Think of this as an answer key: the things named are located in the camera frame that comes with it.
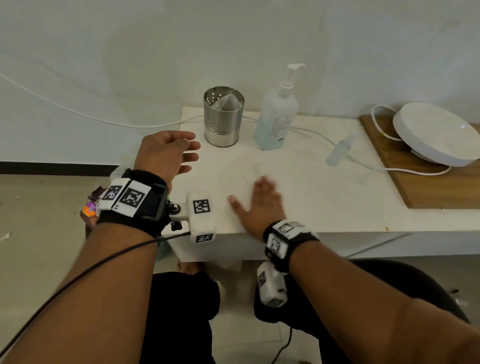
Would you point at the black wristband with markers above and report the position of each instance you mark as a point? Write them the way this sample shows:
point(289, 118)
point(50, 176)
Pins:
point(288, 243)
point(135, 202)

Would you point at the small clear bottle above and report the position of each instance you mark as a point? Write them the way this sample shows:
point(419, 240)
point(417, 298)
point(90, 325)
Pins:
point(335, 155)

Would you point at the large translucent bottle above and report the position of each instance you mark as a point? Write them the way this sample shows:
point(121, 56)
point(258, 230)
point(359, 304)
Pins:
point(275, 120)

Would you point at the clear plastic bag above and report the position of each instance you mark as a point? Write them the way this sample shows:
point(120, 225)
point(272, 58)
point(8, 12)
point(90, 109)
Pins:
point(119, 173)

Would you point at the person's left foot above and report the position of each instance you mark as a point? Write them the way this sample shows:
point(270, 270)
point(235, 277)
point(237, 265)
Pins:
point(190, 267)

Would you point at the white round lamp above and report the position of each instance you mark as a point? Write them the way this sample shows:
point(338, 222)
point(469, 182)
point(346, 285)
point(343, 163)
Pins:
point(435, 131)

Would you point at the white paper scrap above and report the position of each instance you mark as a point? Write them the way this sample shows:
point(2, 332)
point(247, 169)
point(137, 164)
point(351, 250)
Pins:
point(5, 236)

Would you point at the white spray cap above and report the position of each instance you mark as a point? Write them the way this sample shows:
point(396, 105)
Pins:
point(350, 140)

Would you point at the black left wristband with markers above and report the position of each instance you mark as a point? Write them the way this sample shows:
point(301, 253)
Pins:
point(135, 202)

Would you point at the white paper in cup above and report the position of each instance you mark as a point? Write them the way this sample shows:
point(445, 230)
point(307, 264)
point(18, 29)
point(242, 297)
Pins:
point(228, 103)

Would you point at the person's black shorts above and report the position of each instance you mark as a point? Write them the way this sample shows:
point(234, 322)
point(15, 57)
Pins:
point(180, 318)

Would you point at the white pump head with tube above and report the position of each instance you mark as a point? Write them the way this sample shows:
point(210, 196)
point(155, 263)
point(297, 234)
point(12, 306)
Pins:
point(288, 80)

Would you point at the teal plastic container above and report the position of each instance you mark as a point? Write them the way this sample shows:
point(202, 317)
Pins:
point(163, 250)

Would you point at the person's right hand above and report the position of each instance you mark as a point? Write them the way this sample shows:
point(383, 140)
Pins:
point(264, 210)

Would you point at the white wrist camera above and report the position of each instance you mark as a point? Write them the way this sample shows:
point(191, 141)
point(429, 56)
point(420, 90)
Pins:
point(200, 217)
point(272, 285)

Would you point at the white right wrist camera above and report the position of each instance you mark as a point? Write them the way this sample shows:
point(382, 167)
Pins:
point(272, 285)

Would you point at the wooden board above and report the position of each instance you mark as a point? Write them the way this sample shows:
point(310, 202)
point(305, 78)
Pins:
point(438, 191)

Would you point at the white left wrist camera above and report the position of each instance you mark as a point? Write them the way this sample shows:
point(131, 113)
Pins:
point(200, 217)

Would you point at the perforated metal cup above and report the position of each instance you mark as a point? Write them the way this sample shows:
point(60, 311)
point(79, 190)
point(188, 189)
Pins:
point(223, 123)

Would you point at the black right wristband with markers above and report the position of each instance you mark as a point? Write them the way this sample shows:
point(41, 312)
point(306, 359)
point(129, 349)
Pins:
point(288, 243)

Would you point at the person's left hand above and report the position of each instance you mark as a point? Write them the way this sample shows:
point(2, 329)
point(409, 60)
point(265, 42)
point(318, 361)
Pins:
point(165, 153)

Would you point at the person's right forearm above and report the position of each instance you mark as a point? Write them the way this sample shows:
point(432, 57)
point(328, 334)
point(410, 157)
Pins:
point(367, 303)

